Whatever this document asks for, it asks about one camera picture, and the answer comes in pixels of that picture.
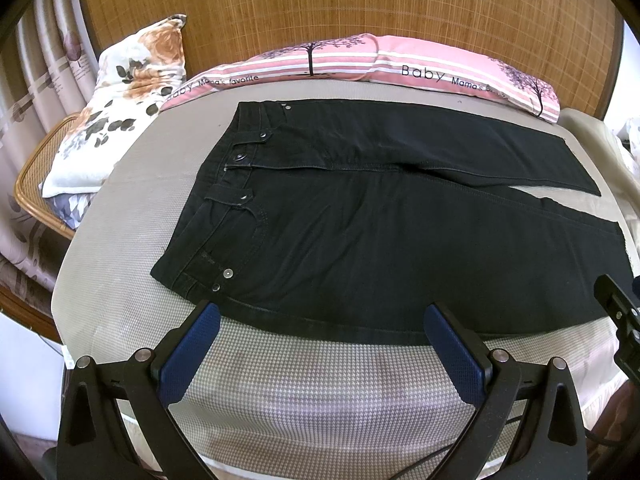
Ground black denim pants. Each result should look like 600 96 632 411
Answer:
151 100 634 346

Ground beige woven bed mat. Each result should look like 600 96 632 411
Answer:
52 79 639 479

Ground rattan wicker chair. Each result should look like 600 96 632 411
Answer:
13 113 79 240

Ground bamboo wooden headboard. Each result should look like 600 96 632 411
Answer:
80 0 624 117

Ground pink striped Baby pillow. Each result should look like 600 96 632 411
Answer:
162 32 561 124

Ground white floral pillow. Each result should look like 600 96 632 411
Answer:
41 14 186 198

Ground beige patterned curtain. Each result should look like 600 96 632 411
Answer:
1 0 96 292

